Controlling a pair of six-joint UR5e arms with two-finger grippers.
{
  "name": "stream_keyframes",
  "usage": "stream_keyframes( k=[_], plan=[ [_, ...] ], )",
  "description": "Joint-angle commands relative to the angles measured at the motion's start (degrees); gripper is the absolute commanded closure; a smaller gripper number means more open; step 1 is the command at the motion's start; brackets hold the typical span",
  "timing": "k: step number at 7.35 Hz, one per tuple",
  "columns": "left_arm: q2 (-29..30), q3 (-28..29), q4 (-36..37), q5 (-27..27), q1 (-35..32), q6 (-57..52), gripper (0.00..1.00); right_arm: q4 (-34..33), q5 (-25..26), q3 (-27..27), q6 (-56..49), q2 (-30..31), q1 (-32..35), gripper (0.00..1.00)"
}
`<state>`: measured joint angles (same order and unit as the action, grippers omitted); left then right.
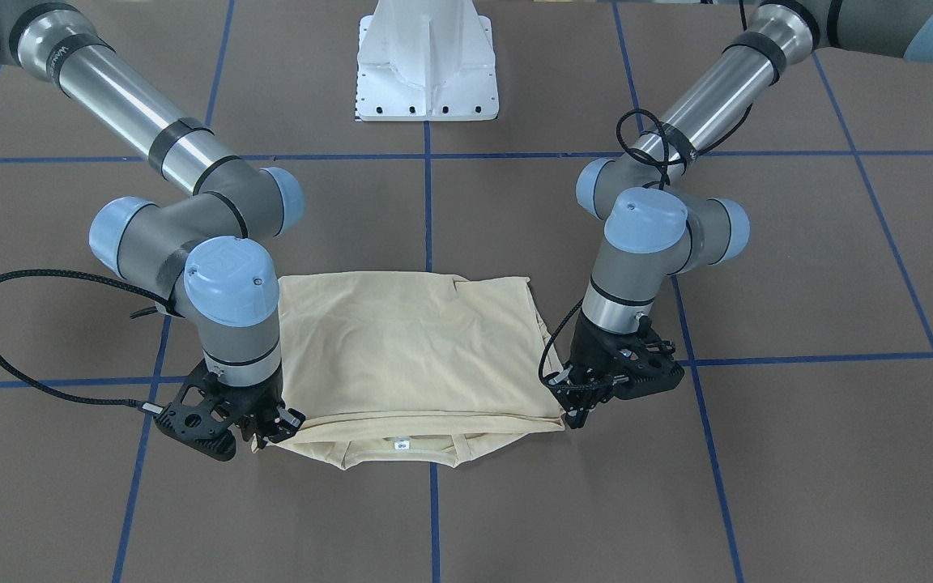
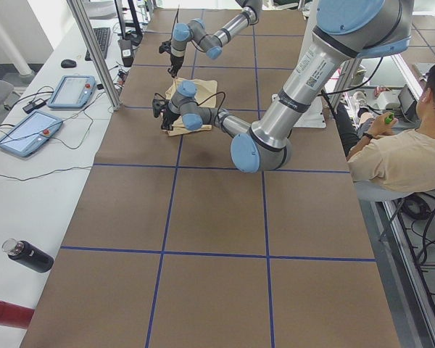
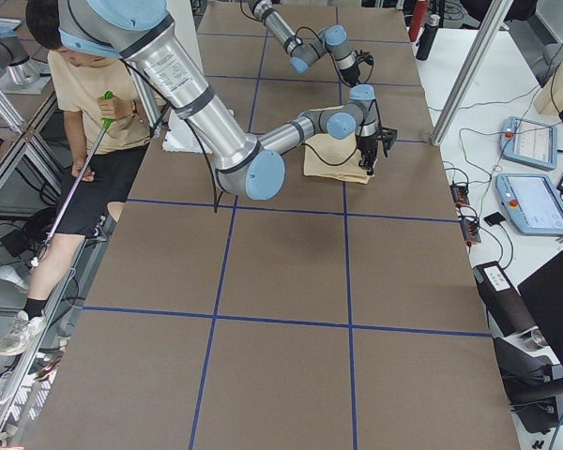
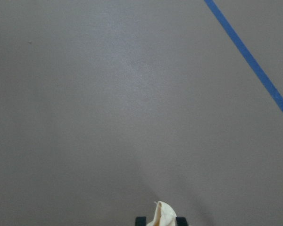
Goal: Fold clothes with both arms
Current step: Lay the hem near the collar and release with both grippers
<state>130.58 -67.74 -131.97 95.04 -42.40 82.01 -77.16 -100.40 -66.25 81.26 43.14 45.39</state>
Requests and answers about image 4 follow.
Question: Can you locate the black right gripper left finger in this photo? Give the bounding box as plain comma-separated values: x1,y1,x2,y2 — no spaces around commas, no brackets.
135,217,147,226

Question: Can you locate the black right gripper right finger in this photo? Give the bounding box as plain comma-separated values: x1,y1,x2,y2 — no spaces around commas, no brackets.
176,217,188,226

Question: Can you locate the cream long-sleeve graphic shirt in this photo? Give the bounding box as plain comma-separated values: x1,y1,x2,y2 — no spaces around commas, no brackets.
146,201,177,226

